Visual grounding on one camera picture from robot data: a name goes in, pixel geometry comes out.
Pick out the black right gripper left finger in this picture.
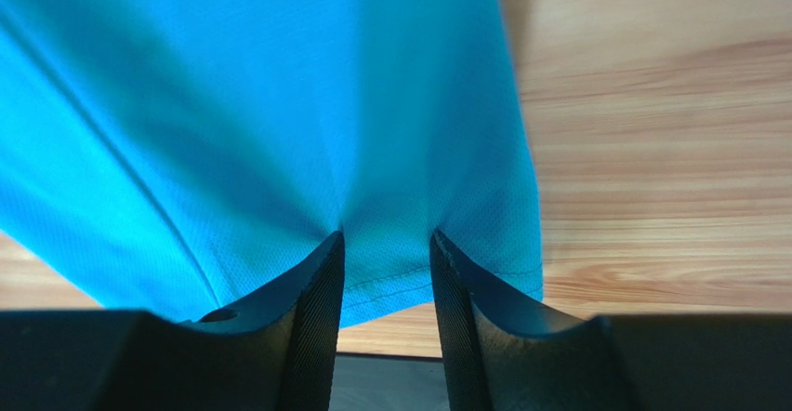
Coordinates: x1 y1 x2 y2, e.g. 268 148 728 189
1 232 345 410

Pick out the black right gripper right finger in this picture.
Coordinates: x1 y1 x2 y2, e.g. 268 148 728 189
429 232 791 410

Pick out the blue t shirt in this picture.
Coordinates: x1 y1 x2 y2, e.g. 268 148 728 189
1 0 543 326

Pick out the black base mat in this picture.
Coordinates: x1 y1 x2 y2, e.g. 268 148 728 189
329 353 450 411

